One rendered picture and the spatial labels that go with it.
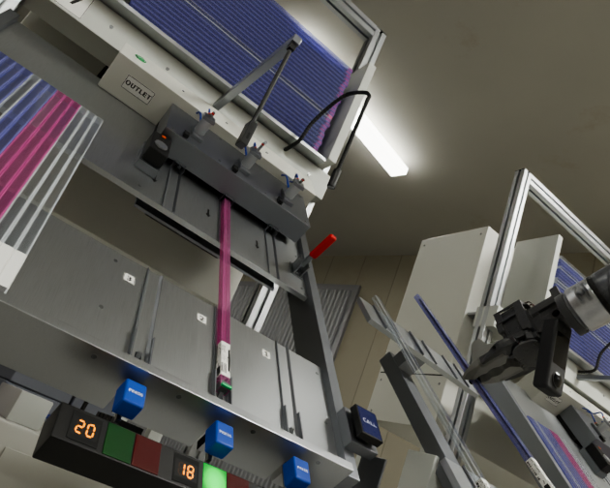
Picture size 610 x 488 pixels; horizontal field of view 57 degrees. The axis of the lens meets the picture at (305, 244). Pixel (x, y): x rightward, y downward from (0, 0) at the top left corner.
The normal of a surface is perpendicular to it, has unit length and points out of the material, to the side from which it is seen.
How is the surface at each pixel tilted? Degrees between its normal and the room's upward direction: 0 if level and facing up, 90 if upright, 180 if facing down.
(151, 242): 90
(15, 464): 90
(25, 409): 90
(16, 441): 90
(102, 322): 47
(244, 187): 137
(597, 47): 180
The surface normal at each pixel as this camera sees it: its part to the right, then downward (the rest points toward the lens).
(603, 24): -0.36, 0.85
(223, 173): 0.11, 0.52
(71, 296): 0.65, -0.69
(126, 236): 0.55, -0.15
